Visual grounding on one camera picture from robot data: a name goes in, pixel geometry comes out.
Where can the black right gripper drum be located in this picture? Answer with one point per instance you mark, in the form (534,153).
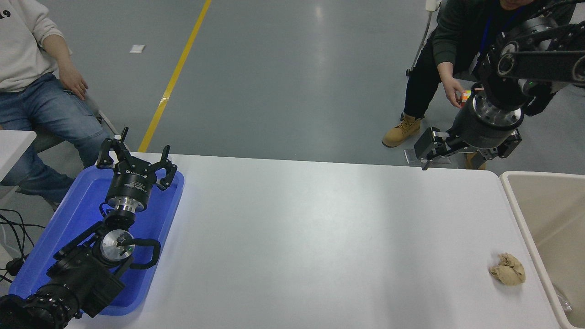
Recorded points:
(484,132)

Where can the grey chair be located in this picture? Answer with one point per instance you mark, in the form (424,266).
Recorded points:
(45,139)

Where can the person's left hand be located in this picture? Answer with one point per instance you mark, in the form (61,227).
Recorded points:
(74,82)

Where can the black power plug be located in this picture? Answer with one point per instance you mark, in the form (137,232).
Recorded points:
(14,266)

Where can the white paper scrap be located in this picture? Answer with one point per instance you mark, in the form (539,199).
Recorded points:
(137,48)

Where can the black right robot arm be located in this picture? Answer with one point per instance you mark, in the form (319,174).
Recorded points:
(548,64)

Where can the tan boot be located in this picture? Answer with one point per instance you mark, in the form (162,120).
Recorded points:
(402,131)
(473,161)

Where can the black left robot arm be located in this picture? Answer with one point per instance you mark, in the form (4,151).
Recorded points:
(82,274)

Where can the clear crumpled plastic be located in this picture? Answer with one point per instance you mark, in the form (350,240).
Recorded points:
(563,301)

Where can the person's right hand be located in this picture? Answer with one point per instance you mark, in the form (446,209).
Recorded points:
(452,89)

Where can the person's right forearm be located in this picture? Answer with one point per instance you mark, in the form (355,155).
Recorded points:
(444,57)

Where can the multicoloured puzzle cube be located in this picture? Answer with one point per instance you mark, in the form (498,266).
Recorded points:
(466,97)

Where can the large pale bin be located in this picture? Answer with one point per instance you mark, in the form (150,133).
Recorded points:
(548,210)

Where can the person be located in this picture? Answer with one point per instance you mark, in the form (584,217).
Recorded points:
(23,45)
(461,27)

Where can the white side table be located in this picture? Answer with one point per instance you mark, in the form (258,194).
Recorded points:
(13,148)

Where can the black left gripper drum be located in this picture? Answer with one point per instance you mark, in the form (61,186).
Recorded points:
(130,185)

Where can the blue plastic tray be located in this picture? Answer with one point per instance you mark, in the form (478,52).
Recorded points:
(77,205)

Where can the tan paper ball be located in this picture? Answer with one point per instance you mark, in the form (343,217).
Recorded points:
(508,270)

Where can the person's left forearm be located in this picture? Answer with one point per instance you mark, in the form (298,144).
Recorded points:
(57,52)

